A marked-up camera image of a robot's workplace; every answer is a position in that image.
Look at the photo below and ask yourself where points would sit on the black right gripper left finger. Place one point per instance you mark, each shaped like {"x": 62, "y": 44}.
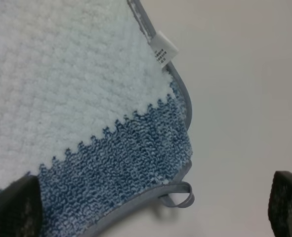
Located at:
{"x": 21, "y": 208}

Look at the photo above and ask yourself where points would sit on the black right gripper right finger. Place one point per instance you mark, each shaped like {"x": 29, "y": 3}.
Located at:
{"x": 280, "y": 204}

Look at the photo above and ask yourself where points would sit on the blue white striped towel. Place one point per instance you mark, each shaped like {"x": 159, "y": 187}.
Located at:
{"x": 91, "y": 105}

